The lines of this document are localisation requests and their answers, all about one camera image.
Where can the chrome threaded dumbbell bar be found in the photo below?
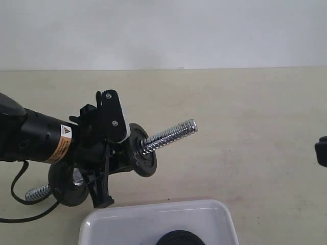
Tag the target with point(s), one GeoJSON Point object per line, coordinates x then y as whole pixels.
{"type": "Point", "coordinates": [151, 143]}

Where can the white plastic tray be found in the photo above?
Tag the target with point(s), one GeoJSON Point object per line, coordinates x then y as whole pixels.
{"type": "Point", "coordinates": [208, 220]}

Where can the chrome collar nut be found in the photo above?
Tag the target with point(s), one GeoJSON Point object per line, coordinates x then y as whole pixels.
{"type": "Point", "coordinates": [77, 178]}

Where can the black left weight plate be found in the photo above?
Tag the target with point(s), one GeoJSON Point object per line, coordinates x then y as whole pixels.
{"type": "Point", "coordinates": [60, 179]}

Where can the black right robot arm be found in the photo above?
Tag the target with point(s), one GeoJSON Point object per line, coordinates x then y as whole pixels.
{"type": "Point", "coordinates": [321, 151]}

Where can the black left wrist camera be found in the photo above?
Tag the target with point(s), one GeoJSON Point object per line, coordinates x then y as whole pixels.
{"type": "Point", "coordinates": [112, 122]}

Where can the black right weight plate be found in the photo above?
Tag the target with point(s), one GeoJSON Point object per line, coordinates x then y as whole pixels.
{"type": "Point", "coordinates": [142, 162]}

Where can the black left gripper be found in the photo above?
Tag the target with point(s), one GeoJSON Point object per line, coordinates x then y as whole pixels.
{"type": "Point", "coordinates": [93, 156]}

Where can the black weight plate in tray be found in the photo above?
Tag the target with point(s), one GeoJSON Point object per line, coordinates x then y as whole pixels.
{"type": "Point", "coordinates": [180, 237]}

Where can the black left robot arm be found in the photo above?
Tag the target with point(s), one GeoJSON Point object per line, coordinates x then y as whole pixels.
{"type": "Point", "coordinates": [30, 135]}

